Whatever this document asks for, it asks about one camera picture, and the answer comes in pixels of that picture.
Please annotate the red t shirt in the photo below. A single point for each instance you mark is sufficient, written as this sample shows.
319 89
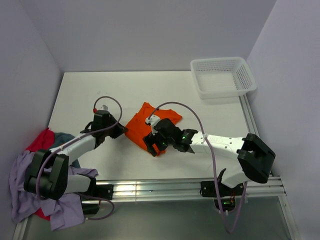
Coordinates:
43 141

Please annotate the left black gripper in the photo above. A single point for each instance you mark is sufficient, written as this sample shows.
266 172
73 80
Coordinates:
120 130

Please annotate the white perforated plastic basket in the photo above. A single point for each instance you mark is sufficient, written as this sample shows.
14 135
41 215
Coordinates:
222 77

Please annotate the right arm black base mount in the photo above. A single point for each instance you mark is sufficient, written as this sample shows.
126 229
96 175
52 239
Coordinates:
227 194

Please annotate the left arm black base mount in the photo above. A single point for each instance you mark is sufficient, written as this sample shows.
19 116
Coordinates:
100 193

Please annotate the teal blue t shirt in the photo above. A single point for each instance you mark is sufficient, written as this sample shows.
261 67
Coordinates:
61 138

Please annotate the orange t shirt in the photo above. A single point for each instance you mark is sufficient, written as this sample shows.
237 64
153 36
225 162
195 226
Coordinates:
137 127

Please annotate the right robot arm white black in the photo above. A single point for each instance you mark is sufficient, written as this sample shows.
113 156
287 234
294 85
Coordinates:
197 142

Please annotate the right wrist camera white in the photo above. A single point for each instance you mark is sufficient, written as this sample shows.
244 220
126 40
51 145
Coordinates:
152 121

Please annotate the aluminium front rail frame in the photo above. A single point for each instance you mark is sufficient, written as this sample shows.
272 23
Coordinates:
175 210

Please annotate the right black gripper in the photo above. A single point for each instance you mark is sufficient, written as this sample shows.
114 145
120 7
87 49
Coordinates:
150 140

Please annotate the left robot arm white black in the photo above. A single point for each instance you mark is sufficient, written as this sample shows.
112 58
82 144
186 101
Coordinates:
48 175

